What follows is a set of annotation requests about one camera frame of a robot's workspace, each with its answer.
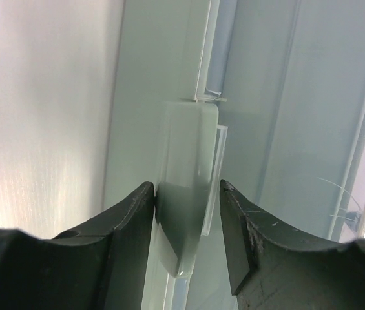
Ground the green plastic toolbox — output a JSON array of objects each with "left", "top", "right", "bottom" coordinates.
[{"left": 105, "top": 1, "right": 365, "bottom": 309}]

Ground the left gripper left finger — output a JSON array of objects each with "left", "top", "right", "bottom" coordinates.
[{"left": 0, "top": 182, "right": 155, "bottom": 309}]

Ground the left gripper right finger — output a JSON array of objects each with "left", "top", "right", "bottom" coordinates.
[{"left": 219, "top": 180, "right": 365, "bottom": 309}]

